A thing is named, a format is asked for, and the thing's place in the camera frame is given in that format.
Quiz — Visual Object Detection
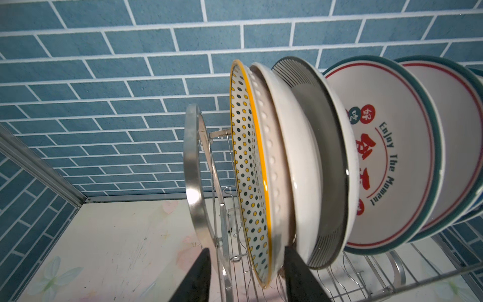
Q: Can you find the green rimmed red text plate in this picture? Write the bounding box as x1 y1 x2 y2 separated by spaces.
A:
324 55 445 255

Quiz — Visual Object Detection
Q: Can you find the yellow rimmed polka dot plate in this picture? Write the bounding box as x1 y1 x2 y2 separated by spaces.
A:
230 60 272 288

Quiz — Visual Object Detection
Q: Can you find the blue rimmed white plate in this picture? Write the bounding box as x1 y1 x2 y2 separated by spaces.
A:
455 67 482 224

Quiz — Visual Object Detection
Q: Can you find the white plate black striped rim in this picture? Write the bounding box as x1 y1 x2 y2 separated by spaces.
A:
272 57 359 270

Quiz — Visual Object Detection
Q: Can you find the left corner aluminium post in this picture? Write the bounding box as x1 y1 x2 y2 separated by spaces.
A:
1 126 88 208

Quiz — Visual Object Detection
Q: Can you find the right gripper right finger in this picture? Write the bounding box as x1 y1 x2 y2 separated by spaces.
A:
284 246 331 302

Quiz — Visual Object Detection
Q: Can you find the silver metal dish rack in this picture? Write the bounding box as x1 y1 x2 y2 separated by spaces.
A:
184 104 482 301

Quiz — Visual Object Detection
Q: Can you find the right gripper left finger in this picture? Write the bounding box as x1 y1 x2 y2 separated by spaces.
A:
170 248 211 302

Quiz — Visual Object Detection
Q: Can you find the orange rimmed floral pattern plate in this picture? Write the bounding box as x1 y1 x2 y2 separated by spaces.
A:
250 63 323 264

